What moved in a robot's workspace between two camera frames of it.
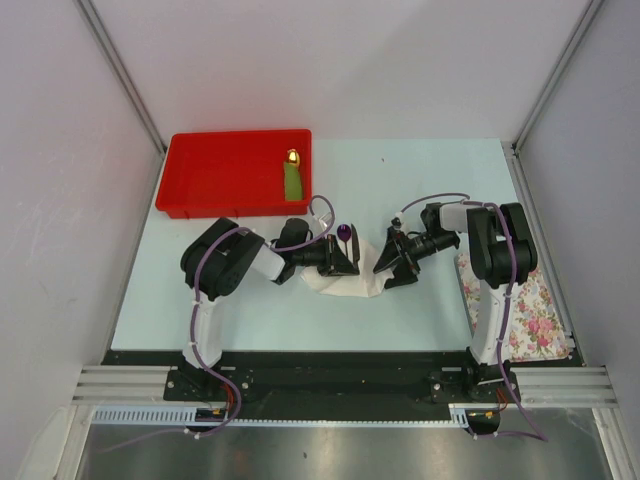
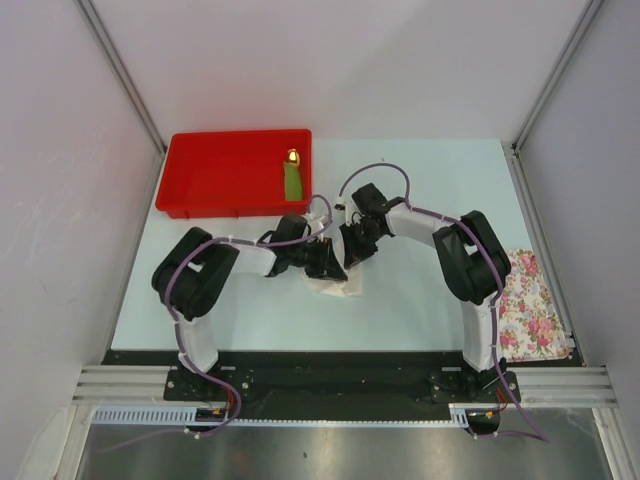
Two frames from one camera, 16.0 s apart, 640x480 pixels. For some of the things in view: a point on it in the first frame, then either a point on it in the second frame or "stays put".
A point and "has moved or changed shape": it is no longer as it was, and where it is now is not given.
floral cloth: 536,332 stays put
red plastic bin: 231,174 stays put
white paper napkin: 367,283 has moved or changed shape
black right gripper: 406,272 -> 353,252
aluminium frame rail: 122,385 stays put
